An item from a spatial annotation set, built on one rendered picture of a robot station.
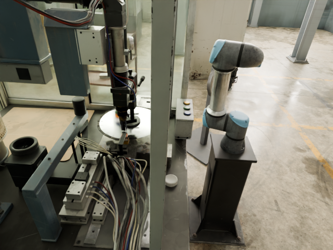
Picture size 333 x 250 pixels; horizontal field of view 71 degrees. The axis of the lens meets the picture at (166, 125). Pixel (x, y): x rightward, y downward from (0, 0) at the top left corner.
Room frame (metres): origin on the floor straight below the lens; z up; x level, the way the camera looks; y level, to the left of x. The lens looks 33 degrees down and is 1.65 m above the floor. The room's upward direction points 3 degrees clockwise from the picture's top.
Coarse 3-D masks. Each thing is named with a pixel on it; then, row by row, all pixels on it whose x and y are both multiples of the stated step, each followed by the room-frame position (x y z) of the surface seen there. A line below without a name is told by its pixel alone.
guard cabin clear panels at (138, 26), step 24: (144, 0) 1.54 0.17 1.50; (96, 24) 1.55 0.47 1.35; (144, 24) 1.54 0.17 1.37; (48, 48) 1.56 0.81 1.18; (144, 48) 1.54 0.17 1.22; (96, 72) 1.55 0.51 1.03; (144, 72) 1.54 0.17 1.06; (24, 96) 1.56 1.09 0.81; (48, 96) 1.56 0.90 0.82; (72, 96) 1.55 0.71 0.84; (96, 96) 1.55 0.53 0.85
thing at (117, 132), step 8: (112, 112) 1.16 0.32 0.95; (136, 112) 1.18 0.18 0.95; (144, 112) 1.18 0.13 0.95; (104, 120) 1.07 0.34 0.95; (112, 120) 1.08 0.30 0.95; (144, 120) 1.10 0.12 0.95; (104, 128) 0.99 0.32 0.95; (112, 128) 1.00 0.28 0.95; (120, 128) 1.00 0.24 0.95; (128, 128) 1.01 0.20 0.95; (136, 128) 1.01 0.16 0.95; (144, 128) 1.01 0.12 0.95; (112, 136) 0.93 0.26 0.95; (120, 136) 0.93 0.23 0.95; (128, 136) 0.94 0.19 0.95; (136, 136) 0.94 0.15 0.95; (144, 136) 0.94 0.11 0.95
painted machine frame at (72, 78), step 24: (0, 0) 0.90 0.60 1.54; (24, 0) 0.90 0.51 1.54; (0, 24) 0.90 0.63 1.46; (24, 24) 0.90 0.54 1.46; (48, 24) 0.82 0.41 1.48; (0, 48) 0.90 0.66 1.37; (24, 48) 0.90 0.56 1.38; (72, 48) 0.83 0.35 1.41; (0, 72) 0.90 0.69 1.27; (24, 72) 0.89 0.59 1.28; (48, 72) 0.93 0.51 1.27; (72, 72) 0.83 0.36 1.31; (72, 120) 0.91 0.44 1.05; (48, 168) 0.60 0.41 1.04; (24, 192) 0.50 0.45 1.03; (48, 192) 0.55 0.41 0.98; (0, 216) 0.58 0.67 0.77; (48, 216) 0.51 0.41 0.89; (48, 240) 0.50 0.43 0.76
